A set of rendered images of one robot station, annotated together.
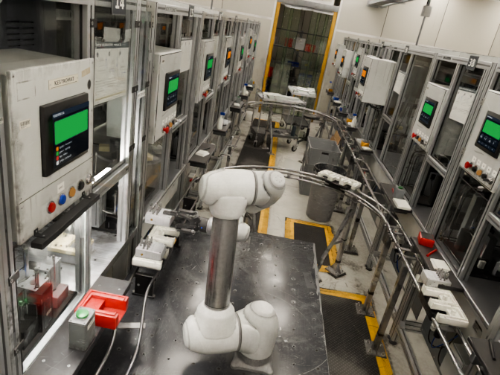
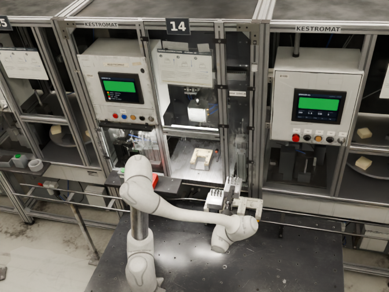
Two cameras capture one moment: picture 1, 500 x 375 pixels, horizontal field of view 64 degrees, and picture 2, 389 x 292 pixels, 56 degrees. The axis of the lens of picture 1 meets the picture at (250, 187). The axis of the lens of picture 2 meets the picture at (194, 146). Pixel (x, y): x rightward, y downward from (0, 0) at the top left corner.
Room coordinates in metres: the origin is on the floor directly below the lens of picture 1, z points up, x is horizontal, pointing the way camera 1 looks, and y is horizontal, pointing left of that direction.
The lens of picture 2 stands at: (2.06, -1.13, 2.73)
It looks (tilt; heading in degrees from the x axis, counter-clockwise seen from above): 40 degrees down; 107
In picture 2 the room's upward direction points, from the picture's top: 6 degrees counter-clockwise
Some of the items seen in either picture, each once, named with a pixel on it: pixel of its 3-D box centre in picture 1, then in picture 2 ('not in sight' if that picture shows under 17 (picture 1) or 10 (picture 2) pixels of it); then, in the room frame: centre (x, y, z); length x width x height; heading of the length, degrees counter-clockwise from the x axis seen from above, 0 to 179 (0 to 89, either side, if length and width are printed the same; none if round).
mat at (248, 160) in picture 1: (257, 158); not in sight; (6.18, -0.03, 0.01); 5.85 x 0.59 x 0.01; 178
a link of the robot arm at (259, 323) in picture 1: (257, 327); (140, 273); (1.35, -0.13, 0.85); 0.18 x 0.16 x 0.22; 110
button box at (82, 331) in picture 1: (79, 327); (126, 175); (1.05, 0.49, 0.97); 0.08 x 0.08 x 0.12; 88
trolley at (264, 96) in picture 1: (277, 120); not in sight; (7.12, -0.27, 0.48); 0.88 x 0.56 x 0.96; 106
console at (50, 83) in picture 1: (22, 136); (126, 81); (1.11, 0.69, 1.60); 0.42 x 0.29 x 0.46; 178
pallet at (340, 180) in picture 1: (338, 181); not in sight; (3.37, -0.77, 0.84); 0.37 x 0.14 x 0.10; 56
